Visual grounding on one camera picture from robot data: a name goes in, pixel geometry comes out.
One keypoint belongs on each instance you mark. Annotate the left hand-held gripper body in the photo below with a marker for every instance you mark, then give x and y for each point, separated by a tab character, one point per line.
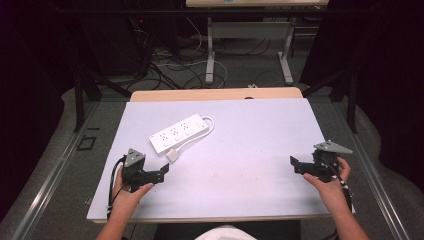
133	173

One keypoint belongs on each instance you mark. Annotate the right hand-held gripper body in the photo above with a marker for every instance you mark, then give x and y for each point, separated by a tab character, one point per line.
325	166

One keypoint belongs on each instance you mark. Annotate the white power plug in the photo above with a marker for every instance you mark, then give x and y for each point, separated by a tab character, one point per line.
172	155

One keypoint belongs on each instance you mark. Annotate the white power strip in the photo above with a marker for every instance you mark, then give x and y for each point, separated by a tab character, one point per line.
178	133

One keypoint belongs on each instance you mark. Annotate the person's left hand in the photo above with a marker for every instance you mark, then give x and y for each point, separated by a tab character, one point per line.
125	201

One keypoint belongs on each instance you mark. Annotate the person's right hand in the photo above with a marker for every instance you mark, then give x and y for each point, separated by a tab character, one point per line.
333	195

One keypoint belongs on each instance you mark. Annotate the person's dark pants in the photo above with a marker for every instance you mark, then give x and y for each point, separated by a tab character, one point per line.
173	231

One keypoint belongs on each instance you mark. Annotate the white table mat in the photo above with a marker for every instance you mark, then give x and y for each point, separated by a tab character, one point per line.
240	150

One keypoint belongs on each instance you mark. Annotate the black metal stand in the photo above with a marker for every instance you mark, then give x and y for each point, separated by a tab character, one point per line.
351	100
79	100

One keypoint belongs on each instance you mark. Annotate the person's white shirt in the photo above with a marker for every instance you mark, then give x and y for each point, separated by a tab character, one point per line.
226	233

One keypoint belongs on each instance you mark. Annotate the dark curtain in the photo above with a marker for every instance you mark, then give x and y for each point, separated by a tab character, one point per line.
30	83
390	83

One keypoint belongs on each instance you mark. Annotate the desk with white legs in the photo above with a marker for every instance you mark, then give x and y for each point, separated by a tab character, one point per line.
210	50

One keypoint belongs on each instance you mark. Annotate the dark equipment cabinet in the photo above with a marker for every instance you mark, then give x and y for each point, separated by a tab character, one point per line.
113	43

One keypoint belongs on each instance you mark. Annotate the metal floor rail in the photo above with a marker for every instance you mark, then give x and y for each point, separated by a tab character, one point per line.
50	183
373	173

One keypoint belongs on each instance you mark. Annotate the black horizontal frame bar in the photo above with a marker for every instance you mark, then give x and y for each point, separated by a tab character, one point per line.
133	11

